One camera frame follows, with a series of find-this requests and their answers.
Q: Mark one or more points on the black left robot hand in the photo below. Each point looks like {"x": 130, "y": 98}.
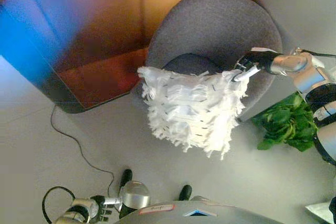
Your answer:
{"x": 105, "y": 207}

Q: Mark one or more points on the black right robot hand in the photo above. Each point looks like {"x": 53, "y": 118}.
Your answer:
{"x": 254, "y": 62}

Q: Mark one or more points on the white fringed pillow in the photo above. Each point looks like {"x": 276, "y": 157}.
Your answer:
{"x": 191, "y": 111}

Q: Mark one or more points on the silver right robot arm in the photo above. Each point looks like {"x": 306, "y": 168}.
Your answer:
{"x": 312, "y": 77}

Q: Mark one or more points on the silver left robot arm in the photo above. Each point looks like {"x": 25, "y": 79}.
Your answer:
{"x": 78, "y": 211}

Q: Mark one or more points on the grey upholstered armchair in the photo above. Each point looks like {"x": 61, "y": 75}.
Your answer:
{"x": 210, "y": 32}

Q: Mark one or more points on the green leafy potted plant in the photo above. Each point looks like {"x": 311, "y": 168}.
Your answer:
{"x": 286, "y": 124}

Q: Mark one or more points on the grey robot torso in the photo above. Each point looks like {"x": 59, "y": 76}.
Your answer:
{"x": 197, "y": 213}

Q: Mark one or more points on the brown glossy wooden desk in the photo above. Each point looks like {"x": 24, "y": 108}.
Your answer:
{"x": 86, "y": 64}

